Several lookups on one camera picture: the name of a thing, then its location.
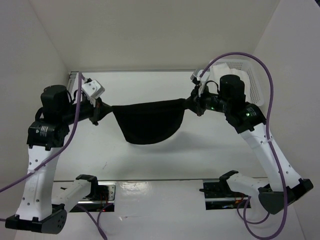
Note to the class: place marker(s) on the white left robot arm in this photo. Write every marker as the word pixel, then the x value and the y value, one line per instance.
pixel 57 118

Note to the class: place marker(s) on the black skirt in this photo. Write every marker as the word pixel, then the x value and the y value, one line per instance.
pixel 150 123

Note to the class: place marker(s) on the white perforated plastic basket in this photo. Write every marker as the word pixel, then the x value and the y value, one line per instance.
pixel 255 96

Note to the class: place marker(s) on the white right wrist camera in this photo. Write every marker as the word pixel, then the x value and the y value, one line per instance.
pixel 199 78

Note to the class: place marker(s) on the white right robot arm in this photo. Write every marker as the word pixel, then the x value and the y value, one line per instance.
pixel 284 185

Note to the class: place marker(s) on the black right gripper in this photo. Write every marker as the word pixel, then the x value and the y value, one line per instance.
pixel 195 102

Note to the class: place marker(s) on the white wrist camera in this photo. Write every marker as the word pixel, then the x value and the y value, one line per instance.
pixel 92 90
pixel 199 78

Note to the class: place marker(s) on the white skirt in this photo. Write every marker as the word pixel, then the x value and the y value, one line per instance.
pixel 220 70

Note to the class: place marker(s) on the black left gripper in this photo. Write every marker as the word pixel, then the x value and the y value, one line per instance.
pixel 100 110

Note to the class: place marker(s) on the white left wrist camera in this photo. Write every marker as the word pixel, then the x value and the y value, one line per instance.
pixel 92 90

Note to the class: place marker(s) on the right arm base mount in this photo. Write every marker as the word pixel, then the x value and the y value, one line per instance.
pixel 217 197

